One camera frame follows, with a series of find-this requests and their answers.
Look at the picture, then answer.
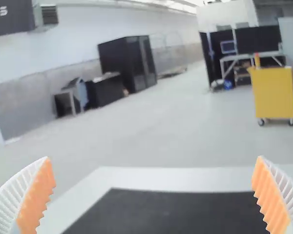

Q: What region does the grey metal frame table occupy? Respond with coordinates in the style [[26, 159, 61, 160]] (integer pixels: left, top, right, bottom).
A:
[[219, 54, 288, 88]]

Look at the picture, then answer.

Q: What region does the tall black cabinet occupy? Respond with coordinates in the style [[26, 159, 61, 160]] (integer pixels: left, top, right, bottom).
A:
[[97, 35, 158, 94]]

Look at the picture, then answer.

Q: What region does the low black counter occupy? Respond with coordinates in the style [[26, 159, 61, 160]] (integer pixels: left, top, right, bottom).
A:
[[84, 72, 125, 108]]

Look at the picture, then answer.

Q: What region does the yellow wheeled cart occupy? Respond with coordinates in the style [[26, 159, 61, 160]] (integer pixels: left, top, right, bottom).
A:
[[247, 54, 293, 127]]

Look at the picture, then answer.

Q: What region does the black mat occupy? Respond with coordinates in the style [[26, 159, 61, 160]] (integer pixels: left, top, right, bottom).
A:
[[61, 187, 271, 234]]

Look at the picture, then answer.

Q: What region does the large black enclosure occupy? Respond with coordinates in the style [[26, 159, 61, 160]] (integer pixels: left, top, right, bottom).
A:
[[199, 24, 284, 91]]

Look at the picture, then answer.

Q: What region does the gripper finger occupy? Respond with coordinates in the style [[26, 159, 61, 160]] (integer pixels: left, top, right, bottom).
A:
[[0, 156, 57, 234], [251, 156, 293, 234]]

